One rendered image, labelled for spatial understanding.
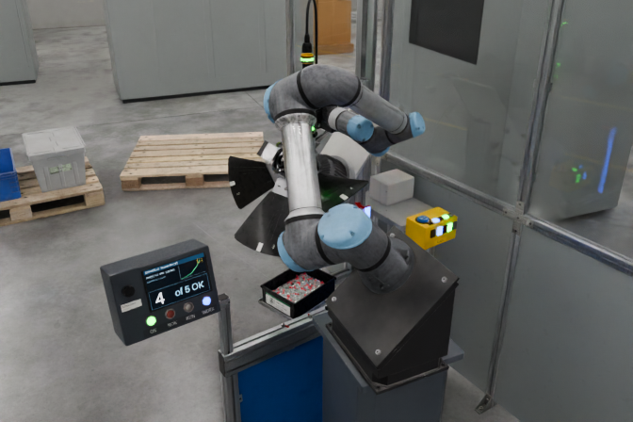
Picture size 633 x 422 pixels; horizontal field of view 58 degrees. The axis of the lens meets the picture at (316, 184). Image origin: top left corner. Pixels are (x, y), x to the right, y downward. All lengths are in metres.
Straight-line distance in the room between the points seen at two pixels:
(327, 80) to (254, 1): 6.19
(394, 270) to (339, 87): 0.49
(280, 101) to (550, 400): 1.71
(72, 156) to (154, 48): 3.01
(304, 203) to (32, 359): 2.21
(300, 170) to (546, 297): 1.28
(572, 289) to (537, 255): 0.17
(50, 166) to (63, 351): 1.85
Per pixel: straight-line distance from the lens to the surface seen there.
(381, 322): 1.44
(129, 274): 1.49
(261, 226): 2.14
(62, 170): 4.83
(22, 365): 3.37
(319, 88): 1.51
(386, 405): 1.58
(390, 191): 2.59
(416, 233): 2.05
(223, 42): 7.63
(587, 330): 2.38
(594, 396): 2.51
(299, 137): 1.52
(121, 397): 3.01
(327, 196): 1.95
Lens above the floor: 2.02
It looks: 24 degrees down
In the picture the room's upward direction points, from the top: straight up
